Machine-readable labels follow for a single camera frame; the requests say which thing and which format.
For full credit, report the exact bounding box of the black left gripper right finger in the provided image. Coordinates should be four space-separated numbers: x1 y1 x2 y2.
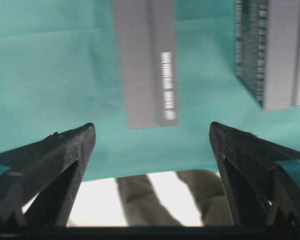
209 122 300 227

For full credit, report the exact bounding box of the black RealSense box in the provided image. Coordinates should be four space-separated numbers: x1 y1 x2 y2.
112 0 178 129
234 0 300 111

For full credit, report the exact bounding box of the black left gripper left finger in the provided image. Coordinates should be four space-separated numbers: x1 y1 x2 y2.
0 123 96 227

